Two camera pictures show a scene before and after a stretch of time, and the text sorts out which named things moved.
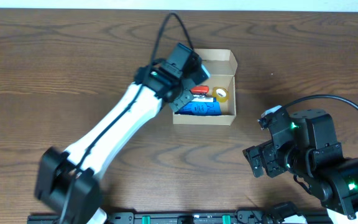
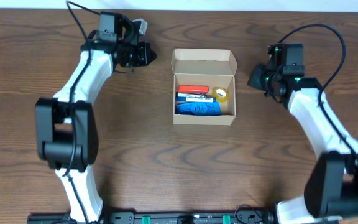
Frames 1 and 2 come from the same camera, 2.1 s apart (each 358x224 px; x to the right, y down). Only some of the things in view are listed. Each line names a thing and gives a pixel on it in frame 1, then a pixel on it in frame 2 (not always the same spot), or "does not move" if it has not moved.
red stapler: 200,89 does not move
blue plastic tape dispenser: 201,109 does not move
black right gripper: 268,152 -> 253,79
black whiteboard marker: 201,95 does not move
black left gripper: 185,98 -> 143,58
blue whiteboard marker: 204,99 does not move
